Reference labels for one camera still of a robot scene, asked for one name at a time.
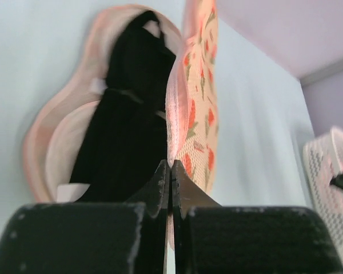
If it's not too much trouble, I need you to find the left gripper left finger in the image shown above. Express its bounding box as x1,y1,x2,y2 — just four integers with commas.
0,161,170,273

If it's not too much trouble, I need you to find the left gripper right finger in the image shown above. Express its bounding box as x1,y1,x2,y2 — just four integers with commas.
171,161,343,273

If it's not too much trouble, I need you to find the black bra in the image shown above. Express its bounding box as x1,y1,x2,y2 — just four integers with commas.
70,10,176,202

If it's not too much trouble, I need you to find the pink patterned laundry bag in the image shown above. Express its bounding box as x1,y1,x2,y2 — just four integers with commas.
23,1,219,203

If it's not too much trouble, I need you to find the white plastic basket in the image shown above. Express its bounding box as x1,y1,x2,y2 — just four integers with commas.
302,126,343,261

